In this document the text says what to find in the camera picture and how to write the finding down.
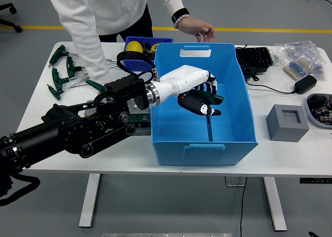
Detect white bead bracelet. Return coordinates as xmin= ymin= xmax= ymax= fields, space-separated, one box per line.
xmin=173 ymin=13 xmax=191 ymax=30

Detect black hanging cable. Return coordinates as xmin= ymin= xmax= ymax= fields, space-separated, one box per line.
xmin=239 ymin=176 xmax=248 ymax=237

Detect small green T-handle hex key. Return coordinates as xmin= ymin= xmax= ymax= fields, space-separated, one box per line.
xmin=85 ymin=78 xmax=107 ymax=94

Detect grey metal floor plate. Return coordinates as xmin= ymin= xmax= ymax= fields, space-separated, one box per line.
xmin=225 ymin=176 xmax=247 ymax=187

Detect person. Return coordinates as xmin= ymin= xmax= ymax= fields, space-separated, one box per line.
xmin=46 ymin=0 xmax=216 ymax=80

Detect small dark blue bin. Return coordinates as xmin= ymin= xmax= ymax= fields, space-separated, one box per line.
xmin=122 ymin=36 xmax=174 ymax=72

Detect clear plastic bags pile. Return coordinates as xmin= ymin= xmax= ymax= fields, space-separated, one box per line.
xmin=274 ymin=40 xmax=327 ymax=81

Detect black office chair base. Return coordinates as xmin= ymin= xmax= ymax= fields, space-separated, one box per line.
xmin=0 ymin=3 xmax=23 ymax=33

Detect metal hex key stand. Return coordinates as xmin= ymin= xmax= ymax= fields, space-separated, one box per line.
xmin=84 ymin=99 xmax=151 ymax=136

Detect black plastic case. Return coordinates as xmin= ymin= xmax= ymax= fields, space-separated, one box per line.
xmin=234 ymin=46 xmax=273 ymax=81

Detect grey oval tray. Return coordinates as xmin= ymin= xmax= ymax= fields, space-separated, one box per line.
xmin=306 ymin=93 xmax=332 ymax=130

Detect white table leg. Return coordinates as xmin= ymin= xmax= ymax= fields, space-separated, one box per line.
xmin=262 ymin=176 xmax=288 ymax=232
xmin=78 ymin=173 xmax=101 ymax=228

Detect electronic parts in tray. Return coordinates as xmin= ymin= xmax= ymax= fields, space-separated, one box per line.
xmin=308 ymin=94 xmax=332 ymax=125

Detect black table control panel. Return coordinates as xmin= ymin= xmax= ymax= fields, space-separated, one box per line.
xmin=299 ymin=177 xmax=332 ymax=185

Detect black power adapter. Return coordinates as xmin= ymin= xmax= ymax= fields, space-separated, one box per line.
xmin=294 ymin=75 xmax=317 ymax=95

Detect black adapter cord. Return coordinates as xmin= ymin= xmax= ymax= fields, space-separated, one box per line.
xmin=246 ymin=77 xmax=298 ymax=95

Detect tan resistor strip bundle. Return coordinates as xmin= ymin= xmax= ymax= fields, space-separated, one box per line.
xmin=297 ymin=57 xmax=312 ymax=72

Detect dark small parts pile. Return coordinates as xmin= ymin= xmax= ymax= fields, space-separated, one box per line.
xmin=142 ymin=41 xmax=156 ymax=53

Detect yellow lemon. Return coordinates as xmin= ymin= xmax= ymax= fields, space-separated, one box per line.
xmin=126 ymin=40 xmax=144 ymax=54

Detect large light blue plastic box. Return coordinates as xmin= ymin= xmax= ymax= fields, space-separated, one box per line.
xmin=150 ymin=41 xmax=259 ymax=167

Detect blue resistor strip bundle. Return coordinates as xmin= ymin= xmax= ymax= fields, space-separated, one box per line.
xmin=283 ymin=61 xmax=303 ymax=81

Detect large green T-handle hex key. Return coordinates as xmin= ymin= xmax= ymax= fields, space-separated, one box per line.
xmin=190 ymin=90 xmax=225 ymax=142

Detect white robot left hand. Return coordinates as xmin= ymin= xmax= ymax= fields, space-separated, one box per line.
xmin=151 ymin=64 xmax=223 ymax=117

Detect person's left hand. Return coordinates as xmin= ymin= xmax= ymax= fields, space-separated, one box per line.
xmin=177 ymin=17 xmax=216 ymax=43

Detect grey foam block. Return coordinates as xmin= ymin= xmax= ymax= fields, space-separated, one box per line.
xmin=266 ymin=104 xmax=310 ymax=142

